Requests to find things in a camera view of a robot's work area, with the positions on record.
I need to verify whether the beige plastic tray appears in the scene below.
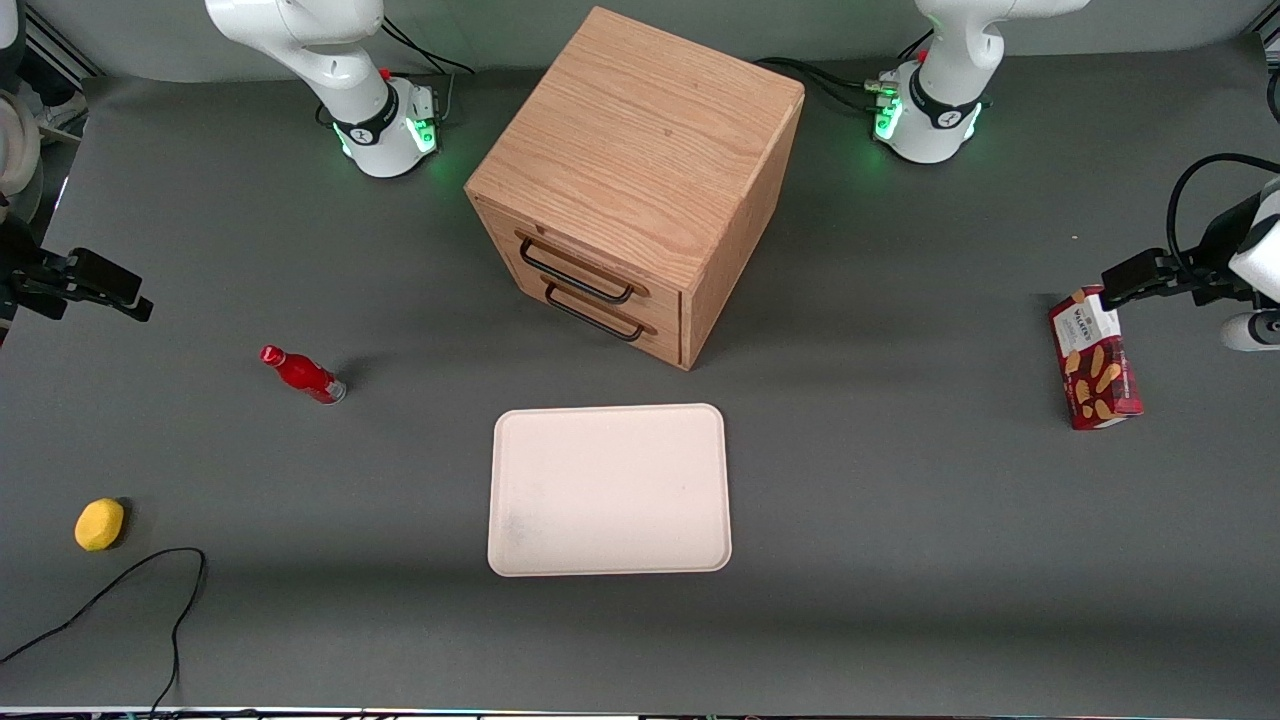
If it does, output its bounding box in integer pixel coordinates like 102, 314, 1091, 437
487, 403, 733, 578

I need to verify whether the black metal drawer handle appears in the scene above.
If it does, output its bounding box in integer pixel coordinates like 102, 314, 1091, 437
519, 237, 637, 305
545, 283, 646, 343

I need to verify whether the aluminium frame rail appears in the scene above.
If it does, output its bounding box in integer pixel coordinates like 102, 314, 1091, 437
20, 8, 101, 81

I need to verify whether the wooden drawer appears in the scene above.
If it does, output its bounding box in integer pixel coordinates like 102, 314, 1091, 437
490, 245, 686, 369
478, 200, 686, 333

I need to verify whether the thin black cable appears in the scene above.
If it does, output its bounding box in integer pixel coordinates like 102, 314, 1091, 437
0, 547, 207, 716

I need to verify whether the black arm base cable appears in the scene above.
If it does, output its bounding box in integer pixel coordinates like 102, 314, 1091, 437
380, 15, 476, 77
755, 57, 886, 101
800, 70, 891, 113

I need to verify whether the red bottle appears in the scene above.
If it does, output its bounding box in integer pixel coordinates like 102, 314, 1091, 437
260, 345, 347, 405

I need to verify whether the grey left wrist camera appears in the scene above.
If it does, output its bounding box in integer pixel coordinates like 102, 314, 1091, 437
1220, 312, 1280, 352

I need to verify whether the yellow lemon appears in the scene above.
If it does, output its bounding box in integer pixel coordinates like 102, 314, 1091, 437
75, 498, 126, 552

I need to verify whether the black left wrist camera cable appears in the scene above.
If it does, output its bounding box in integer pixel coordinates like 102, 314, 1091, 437
1167, 153, 1280, 281

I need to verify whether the oak wooden drawer cabinet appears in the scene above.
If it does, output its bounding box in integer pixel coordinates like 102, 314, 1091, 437
464, 7, 807, 372

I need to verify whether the red Walkers shortbread box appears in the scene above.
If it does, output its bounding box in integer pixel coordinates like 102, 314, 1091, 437
1048, 286, 1144, 431

